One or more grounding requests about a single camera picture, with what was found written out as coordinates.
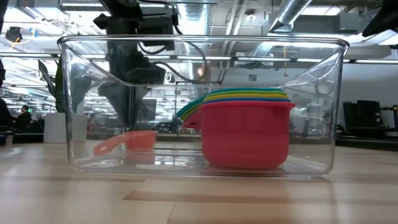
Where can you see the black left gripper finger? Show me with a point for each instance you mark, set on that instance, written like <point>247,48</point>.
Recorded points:
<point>119,68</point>
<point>146,76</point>

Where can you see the clear plastic basket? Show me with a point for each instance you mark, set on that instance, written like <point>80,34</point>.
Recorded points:
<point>155,165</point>

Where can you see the teal measuring cup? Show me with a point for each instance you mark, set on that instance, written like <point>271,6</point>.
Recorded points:
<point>245,89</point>

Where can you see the green measuring cup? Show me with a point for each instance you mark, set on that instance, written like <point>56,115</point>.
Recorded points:
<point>248,92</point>

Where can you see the yellow measuring cup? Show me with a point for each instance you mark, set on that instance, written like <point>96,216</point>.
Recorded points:
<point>248,96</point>

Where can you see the red measuring cup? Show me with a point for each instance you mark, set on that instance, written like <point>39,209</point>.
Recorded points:
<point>245,137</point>

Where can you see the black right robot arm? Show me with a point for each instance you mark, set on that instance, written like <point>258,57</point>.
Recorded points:
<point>382,15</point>

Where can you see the orange measuring cup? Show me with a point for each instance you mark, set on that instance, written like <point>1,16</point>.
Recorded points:
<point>140,140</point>

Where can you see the green snake plant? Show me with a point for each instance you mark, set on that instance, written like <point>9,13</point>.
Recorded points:
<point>59,93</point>

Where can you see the white plant pot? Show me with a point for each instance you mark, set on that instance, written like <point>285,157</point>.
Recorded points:
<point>54,127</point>

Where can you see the person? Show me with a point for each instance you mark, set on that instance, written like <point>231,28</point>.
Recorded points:
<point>24,116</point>
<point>4,115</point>

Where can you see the black equipment stack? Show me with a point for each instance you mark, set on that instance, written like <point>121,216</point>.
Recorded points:
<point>367,109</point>

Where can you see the silver ventilation duct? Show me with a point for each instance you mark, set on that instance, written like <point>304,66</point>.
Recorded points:
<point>292,11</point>

